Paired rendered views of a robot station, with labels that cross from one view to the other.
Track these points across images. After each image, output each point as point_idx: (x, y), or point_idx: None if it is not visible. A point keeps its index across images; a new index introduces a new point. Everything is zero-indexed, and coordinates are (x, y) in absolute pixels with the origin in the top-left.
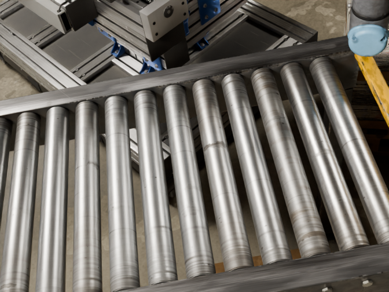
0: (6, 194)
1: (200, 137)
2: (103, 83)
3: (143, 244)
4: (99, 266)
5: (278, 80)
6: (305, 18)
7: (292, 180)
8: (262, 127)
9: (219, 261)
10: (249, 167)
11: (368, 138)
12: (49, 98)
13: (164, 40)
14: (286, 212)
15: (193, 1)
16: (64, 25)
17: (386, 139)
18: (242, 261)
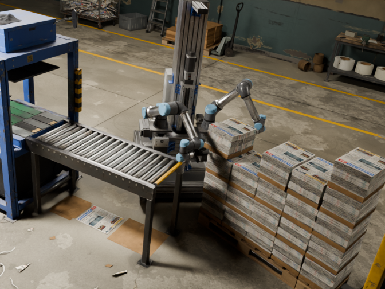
0: None
1: (160, 188)
2: (131, 141)
3: (124, 207)
4: (101, 161)
5: None
6: None
7: (142, 168)
8: (185, 204)
9: (137, 221)
10: (138, 164)
11: (206, 219)
12: (120, 138)
13: (159, 149)
14: (167, 223)
15: (177, 148)
16: (141, 133)
17: (216, 227)
18: (121, 171)
